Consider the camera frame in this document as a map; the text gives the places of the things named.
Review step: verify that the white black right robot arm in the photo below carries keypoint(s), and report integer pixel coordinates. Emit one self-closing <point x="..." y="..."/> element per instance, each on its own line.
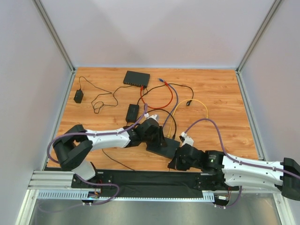
<point x="236" y="171"/>

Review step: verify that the aluminium front frame rail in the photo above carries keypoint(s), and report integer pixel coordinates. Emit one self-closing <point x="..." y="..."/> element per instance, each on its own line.
<point x="153" y="198"/>

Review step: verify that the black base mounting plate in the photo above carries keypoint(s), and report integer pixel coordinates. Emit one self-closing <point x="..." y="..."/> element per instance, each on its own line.
<point x="162" y="184"/>

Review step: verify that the black network switch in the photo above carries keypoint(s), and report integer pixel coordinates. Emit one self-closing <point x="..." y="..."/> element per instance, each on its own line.
<point x="137" y="79"/>
<point x="169" y="151"/>

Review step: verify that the black power adapter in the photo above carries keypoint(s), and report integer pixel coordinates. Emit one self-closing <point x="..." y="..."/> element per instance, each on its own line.
<point x="78" y="96"/>

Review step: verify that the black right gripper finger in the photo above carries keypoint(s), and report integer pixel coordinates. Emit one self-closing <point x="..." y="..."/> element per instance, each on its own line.
<point x="173" y="164"/>
<point x="177" y="154"/>

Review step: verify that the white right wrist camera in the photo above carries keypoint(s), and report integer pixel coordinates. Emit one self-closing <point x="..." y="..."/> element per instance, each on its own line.
<point x="185" y="139"/>

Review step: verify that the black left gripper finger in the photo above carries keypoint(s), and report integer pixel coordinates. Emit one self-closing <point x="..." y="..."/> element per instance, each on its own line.
<point x="162" y="141"/>
<point x="155" y="148"/>

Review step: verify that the small black middle box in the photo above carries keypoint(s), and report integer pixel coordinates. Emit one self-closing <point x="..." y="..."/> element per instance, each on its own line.
<point x="132" y="113"/>

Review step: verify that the aluminium frame post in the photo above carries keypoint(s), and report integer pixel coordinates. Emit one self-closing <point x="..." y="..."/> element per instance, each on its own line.
<point x="261" y="30"/>
<point x="51" y="29"/>

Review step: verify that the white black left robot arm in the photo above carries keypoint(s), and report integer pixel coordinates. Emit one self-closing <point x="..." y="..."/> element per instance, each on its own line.
<point x="72" y="148"/>

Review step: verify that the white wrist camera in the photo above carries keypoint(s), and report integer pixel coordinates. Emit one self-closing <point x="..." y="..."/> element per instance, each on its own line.
<point x="185" y="139"/>
<point x="153" y="117"/>

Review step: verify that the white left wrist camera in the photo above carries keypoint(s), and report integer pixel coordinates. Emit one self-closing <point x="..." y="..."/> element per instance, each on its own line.
<point x="153" y="117"/>

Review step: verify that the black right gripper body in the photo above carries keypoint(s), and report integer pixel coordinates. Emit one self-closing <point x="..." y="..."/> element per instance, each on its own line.
<point x="179" y="159"/>

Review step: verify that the left aluminium frame post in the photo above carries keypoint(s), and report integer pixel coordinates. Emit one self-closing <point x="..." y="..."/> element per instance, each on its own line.
<point x="51" y="29"/>

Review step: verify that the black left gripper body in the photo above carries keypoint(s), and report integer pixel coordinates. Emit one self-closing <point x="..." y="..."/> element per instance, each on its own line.
<point x="161" y="137"/>

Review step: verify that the right aluminium frame post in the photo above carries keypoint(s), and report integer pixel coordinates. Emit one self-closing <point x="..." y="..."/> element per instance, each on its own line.
<point x="261" y="30"/>

